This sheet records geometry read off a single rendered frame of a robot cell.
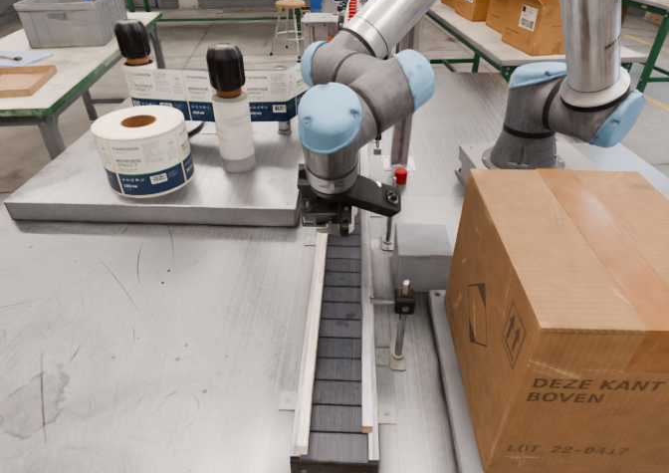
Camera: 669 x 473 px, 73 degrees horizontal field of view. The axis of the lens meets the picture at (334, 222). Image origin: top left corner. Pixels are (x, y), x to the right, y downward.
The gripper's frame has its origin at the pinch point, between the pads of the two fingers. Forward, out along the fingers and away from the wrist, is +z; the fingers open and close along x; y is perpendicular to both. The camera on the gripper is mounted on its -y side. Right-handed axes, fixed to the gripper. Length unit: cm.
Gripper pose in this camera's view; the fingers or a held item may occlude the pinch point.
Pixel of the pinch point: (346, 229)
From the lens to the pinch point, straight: 83.3
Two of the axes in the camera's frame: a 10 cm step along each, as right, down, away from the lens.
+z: 0.2, 4.2, 9.1
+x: -0.4, 9.1, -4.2
